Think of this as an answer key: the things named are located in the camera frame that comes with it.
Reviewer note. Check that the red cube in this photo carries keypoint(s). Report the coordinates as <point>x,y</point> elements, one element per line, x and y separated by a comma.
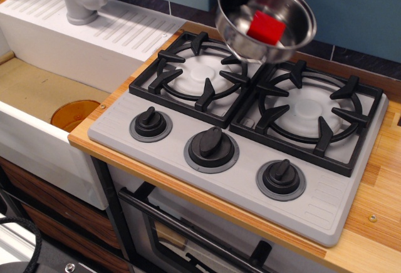
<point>265,28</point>

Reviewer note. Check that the stainless steel pan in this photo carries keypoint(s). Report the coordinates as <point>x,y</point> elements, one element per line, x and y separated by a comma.
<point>295,14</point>

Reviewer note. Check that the black left stove knob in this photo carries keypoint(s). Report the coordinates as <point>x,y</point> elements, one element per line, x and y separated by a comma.
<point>150,126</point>

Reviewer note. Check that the black stove knob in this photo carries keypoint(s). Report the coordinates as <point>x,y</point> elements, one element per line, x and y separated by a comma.
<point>281,180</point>
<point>150,126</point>
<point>211,151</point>

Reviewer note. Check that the grey toy stove top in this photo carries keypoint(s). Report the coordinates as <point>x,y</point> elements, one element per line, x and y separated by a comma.
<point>318,214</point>

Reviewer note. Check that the black middle stove knob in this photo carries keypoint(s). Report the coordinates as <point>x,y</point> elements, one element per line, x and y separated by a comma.
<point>211,151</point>

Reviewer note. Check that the black right stove knob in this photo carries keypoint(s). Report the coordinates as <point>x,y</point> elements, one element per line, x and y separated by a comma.
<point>281,180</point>

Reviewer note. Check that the black left burner grate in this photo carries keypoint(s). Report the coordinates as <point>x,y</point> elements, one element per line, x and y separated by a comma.
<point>196,80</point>

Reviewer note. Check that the black burner grate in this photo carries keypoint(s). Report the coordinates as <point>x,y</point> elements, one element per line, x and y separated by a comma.
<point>322,119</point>
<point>196,80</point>

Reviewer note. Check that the black right burner grate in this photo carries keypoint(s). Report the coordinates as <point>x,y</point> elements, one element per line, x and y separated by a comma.
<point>322,119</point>

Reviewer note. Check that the white toy sink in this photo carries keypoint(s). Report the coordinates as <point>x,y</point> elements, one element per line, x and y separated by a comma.
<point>46,62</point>

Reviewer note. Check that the wooden drawer fronts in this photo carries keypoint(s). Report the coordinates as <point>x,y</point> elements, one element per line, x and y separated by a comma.
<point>71,224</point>

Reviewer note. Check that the oven door with handle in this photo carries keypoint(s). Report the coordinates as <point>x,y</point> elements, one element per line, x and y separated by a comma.
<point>181,237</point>

